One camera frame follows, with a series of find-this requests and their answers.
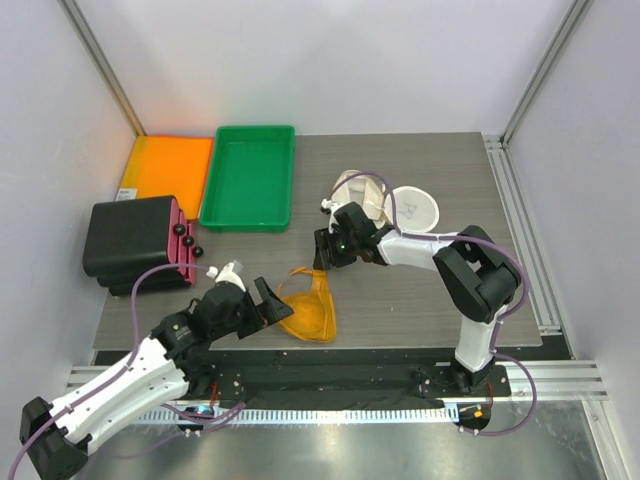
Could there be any left aluminium frame post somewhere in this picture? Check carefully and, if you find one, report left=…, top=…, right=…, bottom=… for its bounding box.
left=57, top=0, right=146, bottom=136

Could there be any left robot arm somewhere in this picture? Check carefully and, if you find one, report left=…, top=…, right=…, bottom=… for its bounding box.
left=19, top=278, right=293, bottom=479

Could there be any aluminium frame post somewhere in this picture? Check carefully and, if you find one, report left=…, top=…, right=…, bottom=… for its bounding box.
left=500, top=0, right=594, bottom=148
left=57, top=0, right=146, bottom=136

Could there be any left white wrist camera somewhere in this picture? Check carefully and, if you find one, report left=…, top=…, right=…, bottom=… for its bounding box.
left=206, top=260, right=246, bottom=292

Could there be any white slotted cable duct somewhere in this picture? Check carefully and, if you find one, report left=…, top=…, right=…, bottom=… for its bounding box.
left=134, top=404, right=459, bottom=426

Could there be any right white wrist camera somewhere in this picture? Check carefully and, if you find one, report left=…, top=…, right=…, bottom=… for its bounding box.
left=320, top=199, right=345, bottom=216

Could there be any orange lace bra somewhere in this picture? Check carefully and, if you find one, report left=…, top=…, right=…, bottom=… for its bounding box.
left=277, top=267, right=337, bottom=343

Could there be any orange clip file folder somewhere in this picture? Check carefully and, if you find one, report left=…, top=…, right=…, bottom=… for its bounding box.
left=116, top=136, right=214, bottom=221

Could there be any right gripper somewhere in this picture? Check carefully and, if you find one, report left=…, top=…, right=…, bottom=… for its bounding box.
left=313, top=226, right=359, bottom=271

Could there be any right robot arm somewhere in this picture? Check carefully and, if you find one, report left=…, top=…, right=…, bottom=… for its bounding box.
left=313, top=199, right=522, bottom=395

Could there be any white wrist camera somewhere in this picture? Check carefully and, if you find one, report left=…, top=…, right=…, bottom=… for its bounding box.
left=320, top=199, right=345, bottom=216
left=206, top=260, right=246, bottom=292

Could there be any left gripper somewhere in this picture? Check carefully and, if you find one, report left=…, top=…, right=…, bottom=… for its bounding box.
left=211, top=277, right=293, bottom=340

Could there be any green plastic tray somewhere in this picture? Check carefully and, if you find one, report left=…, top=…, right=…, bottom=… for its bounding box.
left=198, top=125, right=295, bottom=232

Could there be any right aluminium frame post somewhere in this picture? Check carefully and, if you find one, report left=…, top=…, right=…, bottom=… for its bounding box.
left=500, top=0, right=594, bottom=148

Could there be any black pink drawer unit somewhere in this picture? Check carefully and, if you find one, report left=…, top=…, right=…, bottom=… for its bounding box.
left=82, top=195, right=203, bottom=297

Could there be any front aluminium rail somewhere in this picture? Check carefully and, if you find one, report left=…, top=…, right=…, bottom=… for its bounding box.
left=60, top=358, right=610, bottom=407

